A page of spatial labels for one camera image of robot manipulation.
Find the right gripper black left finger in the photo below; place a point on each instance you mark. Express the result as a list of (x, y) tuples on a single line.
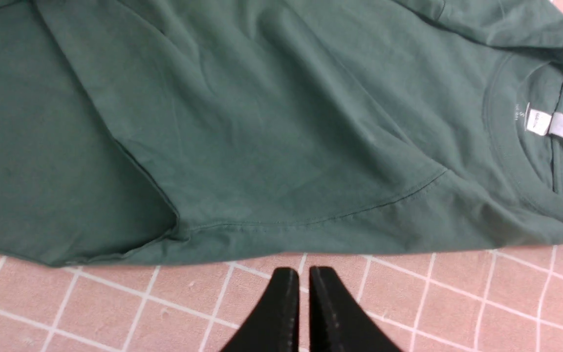
[(273, 325)]

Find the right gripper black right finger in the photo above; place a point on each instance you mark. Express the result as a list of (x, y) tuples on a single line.
[(337, 322)]

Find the green long-sleeved shirt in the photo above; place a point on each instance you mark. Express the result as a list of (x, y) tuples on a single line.
[(158, 132)]

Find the pink checkered tablecloth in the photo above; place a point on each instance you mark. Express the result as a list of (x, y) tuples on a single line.
[(508, 299)]

